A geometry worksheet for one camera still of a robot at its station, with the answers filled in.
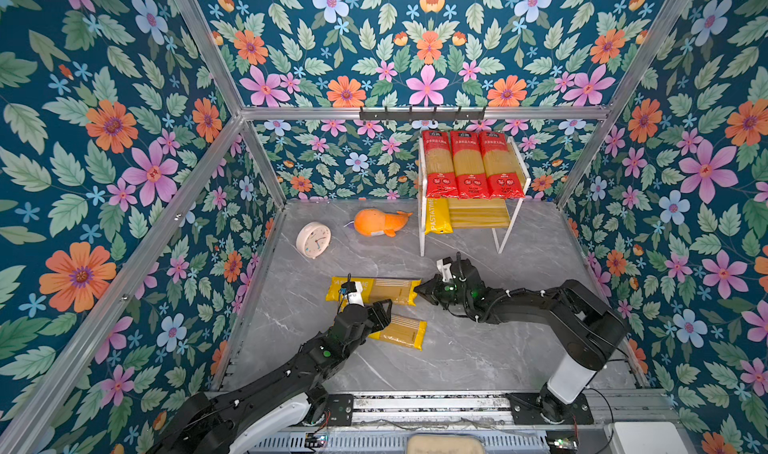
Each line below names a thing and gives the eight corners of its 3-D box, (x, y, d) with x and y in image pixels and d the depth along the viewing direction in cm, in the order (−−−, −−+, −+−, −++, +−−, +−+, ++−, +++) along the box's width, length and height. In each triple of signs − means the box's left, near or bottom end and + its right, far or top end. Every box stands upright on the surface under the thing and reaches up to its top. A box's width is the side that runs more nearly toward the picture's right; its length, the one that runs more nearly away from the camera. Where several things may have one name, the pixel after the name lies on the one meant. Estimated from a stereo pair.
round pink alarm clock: (309, 265, 104) (298, 244, 94) (300, 254, 106) (289, 233, 97) (336, 247, 109) (329, 225, 99) (327, 237, 111) (319, 215, 102)
